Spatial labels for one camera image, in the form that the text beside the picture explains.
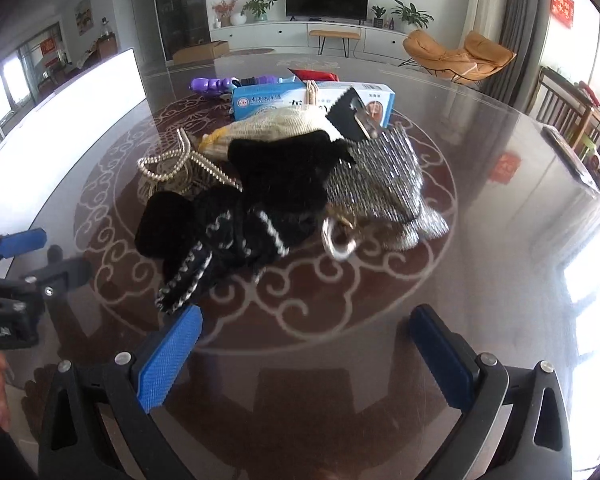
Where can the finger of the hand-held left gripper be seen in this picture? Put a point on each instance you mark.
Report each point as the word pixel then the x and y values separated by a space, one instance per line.
pixel 62 275
pixel 22 242

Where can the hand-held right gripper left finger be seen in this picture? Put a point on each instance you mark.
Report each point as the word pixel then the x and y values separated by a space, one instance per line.
pixel 170 355

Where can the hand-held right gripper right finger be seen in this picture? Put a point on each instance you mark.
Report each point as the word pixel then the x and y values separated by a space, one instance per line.
pixel 445 360

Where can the black knit glove white trim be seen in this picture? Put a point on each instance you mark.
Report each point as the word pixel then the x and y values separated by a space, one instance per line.
pixel 215 255

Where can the silver sequin bag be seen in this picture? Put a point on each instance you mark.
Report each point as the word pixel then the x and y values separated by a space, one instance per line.
pixel 380 180

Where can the black fluffy knit hat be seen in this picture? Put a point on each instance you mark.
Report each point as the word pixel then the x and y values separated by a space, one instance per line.
pixel 285 185

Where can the cream knit pouch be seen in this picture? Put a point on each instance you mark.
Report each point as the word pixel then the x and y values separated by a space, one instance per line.
pixel 280 122

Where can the black plastic piece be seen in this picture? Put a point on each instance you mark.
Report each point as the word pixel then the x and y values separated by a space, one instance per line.
pixel 345 107

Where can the purple toy robot arm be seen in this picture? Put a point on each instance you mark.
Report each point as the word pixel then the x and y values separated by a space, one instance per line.
pixel 207 84

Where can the dark patterned glass desktop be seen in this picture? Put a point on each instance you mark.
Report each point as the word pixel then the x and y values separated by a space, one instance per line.
pixel 330 360

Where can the white flat board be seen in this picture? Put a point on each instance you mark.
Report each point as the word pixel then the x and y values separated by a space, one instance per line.
pixel 65 125

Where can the black remote control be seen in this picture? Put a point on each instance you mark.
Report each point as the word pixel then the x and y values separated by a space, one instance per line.
pixel 567 152

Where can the cardboard box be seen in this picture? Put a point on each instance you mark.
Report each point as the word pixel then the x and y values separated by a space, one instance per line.
pixel 200 52

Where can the blue medicine box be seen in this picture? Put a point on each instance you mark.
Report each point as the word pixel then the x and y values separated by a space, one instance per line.
pixel 275 99

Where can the wooden chair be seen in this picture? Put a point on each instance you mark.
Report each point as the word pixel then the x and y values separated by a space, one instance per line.
pixel 570 105

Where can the dark display cabinet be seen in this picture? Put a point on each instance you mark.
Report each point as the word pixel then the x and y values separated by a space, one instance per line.
pixel 180 5

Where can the beige rubber band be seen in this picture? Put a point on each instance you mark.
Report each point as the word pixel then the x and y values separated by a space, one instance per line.
pixel 311 94

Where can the red item on chair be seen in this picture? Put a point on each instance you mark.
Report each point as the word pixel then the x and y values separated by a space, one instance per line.
pixel 592 95

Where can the orange lounge chair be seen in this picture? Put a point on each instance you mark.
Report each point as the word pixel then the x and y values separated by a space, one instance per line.
pixel 455 55

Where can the red flower plant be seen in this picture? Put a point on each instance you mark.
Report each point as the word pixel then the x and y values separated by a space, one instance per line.
pixel 225 9

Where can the white round vase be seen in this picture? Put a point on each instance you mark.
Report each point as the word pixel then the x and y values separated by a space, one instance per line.
pixel 238 19

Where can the red packet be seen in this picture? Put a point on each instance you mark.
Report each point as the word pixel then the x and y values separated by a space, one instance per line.
pixel 312 75

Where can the white television cabinet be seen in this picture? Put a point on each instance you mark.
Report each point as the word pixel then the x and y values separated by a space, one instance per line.
pixel 290 36

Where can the green potted plant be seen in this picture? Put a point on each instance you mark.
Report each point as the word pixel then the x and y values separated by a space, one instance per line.
pixel 257 6

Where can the wooden bench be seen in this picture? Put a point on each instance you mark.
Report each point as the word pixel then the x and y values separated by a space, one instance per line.
pixel 335 34

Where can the grey curtain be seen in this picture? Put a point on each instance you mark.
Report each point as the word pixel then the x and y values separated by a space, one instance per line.
pixel 525 25

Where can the large leafy potted plant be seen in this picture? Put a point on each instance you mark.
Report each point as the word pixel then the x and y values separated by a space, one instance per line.
pixel 410 12

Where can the small potted plant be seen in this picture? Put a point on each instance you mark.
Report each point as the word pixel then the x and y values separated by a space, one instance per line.
pixel 378 12

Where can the white curtain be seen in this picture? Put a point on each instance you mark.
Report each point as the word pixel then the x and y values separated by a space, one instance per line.
pixel 487 0

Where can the framed wall painting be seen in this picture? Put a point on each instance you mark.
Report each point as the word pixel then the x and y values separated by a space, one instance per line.
pixel 83 14

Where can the red wall poster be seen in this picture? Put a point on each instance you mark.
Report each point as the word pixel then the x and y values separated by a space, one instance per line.
pixel 562 6

